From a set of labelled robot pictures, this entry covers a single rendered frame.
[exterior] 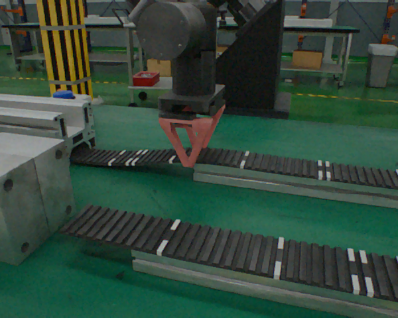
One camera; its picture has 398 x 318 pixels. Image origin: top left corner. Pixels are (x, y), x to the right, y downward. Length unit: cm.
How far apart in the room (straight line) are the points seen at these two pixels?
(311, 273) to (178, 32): 25
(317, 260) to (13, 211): 28
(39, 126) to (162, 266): 32
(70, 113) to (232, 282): 40
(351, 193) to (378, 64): 489
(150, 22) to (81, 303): 27
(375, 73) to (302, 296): 511
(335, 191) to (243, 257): 21
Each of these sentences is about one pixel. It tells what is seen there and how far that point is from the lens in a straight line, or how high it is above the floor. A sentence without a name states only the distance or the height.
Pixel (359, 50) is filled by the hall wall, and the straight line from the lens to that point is 808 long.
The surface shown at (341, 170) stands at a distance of 48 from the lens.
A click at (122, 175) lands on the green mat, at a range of 51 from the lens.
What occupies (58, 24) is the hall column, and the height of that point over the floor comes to 87.
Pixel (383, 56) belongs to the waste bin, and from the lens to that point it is 532.
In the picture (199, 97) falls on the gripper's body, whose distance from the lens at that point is 42.
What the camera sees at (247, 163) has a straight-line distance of 46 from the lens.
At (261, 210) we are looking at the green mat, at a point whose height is 78.
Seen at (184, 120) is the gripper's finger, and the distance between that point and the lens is 42.
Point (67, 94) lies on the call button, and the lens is 72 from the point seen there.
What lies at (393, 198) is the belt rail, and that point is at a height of 79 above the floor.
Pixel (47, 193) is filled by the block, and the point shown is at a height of 83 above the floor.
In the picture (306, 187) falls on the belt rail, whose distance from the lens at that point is 47.
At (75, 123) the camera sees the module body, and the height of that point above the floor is 83.
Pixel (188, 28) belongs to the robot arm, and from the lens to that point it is 35.
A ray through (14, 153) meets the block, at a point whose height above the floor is 87.
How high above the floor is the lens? 101
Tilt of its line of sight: 24 degrees down
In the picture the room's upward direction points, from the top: straight up
